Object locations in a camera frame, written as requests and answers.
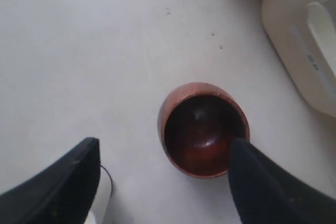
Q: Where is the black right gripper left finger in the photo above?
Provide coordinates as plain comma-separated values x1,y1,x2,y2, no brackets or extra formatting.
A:
1,137,100,223

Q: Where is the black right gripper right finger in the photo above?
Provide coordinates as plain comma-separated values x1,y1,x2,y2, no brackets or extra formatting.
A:
228,138,335,223

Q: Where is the brown wooden cup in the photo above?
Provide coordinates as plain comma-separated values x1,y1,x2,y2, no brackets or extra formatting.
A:
157,82,250,179

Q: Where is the cream middle plastic bin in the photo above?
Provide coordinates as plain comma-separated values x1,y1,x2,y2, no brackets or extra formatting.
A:
261,0,335,117

